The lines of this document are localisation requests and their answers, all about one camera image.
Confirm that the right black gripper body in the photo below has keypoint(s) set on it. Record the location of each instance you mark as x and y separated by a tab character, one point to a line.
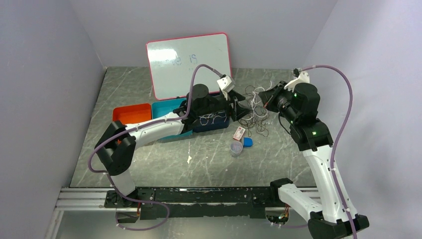
284	95

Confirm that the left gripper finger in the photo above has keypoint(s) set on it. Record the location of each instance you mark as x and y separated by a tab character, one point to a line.
235	96
240	112

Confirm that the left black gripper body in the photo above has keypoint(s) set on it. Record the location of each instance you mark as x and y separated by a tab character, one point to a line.
232	111

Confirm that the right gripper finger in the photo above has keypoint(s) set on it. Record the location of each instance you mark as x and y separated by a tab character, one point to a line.
268	95
272	106

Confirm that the navy blue tray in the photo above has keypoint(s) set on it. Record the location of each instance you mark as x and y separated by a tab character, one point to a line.
214	122

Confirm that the light blue tray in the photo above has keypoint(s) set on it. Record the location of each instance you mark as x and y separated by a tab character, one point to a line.
161	108

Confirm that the orange tray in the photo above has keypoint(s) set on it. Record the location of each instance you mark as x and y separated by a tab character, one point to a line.
132	114

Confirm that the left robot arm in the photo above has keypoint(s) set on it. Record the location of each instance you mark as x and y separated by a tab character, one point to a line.
118	143

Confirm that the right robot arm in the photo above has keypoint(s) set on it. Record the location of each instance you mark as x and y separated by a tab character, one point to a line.
334	217

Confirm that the red white staples box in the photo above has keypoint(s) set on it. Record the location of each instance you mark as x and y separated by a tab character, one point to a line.
239	133

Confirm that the blue grey eraser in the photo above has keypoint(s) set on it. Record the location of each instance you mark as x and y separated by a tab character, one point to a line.
247	142

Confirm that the clear jar of clips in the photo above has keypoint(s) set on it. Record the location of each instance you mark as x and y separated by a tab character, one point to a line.
236	148

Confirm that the pink framed whiteboard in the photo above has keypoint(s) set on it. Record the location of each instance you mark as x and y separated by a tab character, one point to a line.
172	61

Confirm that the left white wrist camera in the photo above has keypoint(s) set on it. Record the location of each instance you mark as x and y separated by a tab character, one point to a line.
225	84

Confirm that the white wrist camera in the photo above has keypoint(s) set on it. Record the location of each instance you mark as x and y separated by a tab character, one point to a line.
300	76
225	84

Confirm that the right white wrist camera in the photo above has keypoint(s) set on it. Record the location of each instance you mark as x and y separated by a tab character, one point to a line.
300	76

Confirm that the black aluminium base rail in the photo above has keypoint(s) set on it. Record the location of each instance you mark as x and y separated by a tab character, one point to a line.
180	213

